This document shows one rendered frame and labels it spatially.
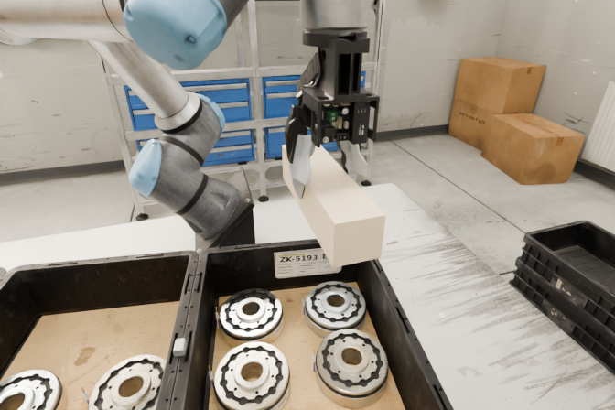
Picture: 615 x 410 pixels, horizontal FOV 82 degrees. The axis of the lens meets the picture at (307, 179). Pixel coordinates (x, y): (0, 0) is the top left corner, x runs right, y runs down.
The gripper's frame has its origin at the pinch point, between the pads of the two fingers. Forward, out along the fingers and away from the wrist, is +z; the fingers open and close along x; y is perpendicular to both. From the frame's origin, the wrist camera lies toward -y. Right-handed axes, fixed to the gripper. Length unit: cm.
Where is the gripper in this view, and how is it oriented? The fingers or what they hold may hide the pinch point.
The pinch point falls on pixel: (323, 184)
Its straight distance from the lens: 49.9
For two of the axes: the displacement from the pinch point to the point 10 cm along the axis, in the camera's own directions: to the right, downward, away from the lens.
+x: 9.5, -1.3, 2.7
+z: 0.0, 8.9, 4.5
